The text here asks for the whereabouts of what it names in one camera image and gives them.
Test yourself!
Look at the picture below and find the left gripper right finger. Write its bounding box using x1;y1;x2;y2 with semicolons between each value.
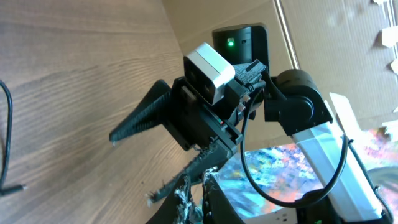
202;169;244;224

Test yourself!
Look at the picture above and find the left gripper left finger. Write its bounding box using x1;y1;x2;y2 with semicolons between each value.
146;174;192;224

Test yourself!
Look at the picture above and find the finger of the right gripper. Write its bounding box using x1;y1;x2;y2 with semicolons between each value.
149;141;237;203
109;80;171;144

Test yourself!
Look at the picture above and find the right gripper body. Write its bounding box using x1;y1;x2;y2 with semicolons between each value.
164;77;258;151

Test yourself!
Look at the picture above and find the black USB cable bundle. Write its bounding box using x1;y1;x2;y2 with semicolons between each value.
0;79;29;197

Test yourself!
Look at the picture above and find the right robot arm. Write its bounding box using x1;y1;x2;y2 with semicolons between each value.
109;23;394;223

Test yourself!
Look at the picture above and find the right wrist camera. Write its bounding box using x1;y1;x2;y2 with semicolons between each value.
184;42;236;105

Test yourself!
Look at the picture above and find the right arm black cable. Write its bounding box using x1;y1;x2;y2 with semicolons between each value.
239;79;349;208

